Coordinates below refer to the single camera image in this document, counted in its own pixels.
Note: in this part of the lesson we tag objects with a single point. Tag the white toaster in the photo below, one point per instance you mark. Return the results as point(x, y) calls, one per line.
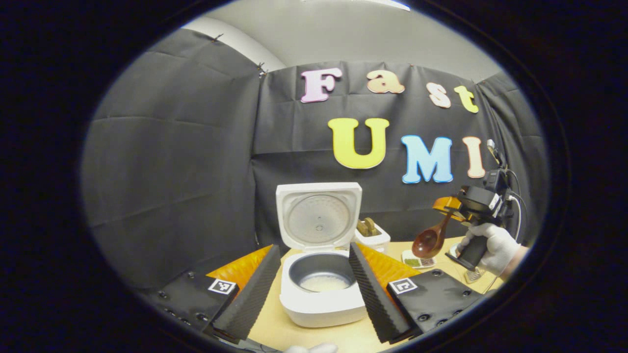
point(378, 242)

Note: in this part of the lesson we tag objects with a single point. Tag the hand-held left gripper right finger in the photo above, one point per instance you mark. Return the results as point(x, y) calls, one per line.
point(373, 294)

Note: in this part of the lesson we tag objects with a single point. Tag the brown toast slice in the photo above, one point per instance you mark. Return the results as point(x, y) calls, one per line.
point(362, 229)
point(371, 226)

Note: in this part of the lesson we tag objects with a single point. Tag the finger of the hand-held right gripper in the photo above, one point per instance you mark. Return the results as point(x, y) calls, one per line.
point(456, 215)
point(446, 202)

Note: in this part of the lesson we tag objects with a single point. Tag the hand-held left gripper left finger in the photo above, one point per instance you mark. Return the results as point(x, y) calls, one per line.
point(255, 294)

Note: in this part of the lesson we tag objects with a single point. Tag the white divided grain dish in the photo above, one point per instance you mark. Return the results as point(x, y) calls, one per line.
point(417, 262)

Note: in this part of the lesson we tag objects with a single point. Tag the white rice heap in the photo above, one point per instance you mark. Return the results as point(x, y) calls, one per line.
point(324, 283)

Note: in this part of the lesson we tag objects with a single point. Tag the white rice cooker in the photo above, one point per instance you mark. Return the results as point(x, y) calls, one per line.
point(321, 309)

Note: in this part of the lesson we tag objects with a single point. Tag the rectangular ceiling light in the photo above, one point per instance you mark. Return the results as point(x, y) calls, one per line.
point(395, 4)

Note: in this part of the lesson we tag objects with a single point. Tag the black backdrop cloth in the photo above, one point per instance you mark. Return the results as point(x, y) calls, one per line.
point(167, 171)

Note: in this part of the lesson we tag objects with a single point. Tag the brown wooden spoon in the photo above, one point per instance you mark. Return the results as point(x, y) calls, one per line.
point(427, 242)

